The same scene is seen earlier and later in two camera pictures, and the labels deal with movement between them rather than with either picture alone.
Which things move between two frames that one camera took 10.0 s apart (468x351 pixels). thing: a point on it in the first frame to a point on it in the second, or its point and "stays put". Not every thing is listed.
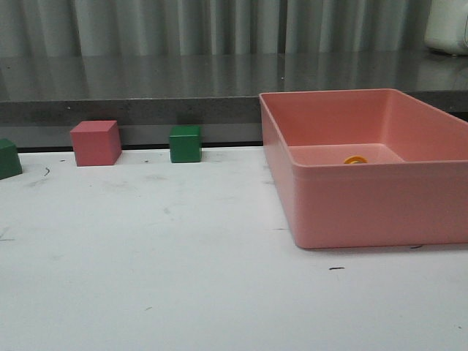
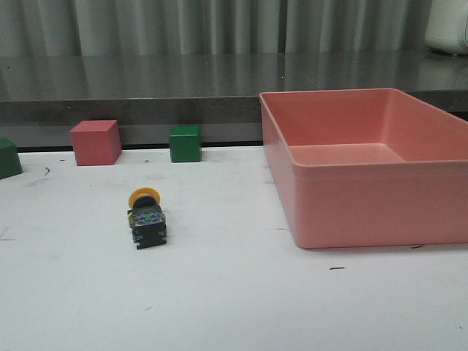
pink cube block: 96,142 stays put
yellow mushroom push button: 356,159 to 146,218
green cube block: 186,143 stays put
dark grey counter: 41,96 stays put
